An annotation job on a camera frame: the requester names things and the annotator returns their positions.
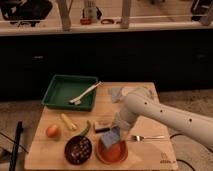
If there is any silver fork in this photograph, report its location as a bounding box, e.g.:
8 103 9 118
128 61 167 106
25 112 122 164
128 135 165 142

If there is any white dish brush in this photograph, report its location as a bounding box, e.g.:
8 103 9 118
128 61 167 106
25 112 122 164
69 81 102 105

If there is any blue sponge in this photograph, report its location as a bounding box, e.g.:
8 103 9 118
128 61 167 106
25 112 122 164
101 127 120 148

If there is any orange fruit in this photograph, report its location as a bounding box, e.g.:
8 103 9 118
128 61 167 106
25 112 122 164
46 124 60 138

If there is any clear plastic bag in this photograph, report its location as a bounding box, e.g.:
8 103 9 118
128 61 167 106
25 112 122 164
108 86 154 103

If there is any white lidded cup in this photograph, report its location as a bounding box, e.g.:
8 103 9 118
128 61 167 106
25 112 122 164
121 86 136 96

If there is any green plastic tray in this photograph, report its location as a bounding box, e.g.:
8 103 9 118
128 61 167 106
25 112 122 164
42 75 98 111

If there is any red bowl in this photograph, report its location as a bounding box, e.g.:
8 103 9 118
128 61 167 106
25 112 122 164
95 140 128 165

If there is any white bottle on shelf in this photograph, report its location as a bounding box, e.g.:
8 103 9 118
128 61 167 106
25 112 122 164
84 0 97 22

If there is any black office chair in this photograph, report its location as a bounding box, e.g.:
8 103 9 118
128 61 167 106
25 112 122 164
0 0 53 27

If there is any red round object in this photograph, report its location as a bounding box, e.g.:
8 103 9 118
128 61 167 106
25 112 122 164
80 18 92 25

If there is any yellow corn cob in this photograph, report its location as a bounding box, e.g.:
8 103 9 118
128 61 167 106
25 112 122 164
61 113 77 131

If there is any black cable on floor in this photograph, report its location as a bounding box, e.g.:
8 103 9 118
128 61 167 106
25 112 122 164
169 132 213 171

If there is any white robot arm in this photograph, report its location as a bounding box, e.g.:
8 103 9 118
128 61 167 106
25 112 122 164
115 92 213 150

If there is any black pole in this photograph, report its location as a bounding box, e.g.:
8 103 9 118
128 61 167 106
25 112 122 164
9 121 23 171

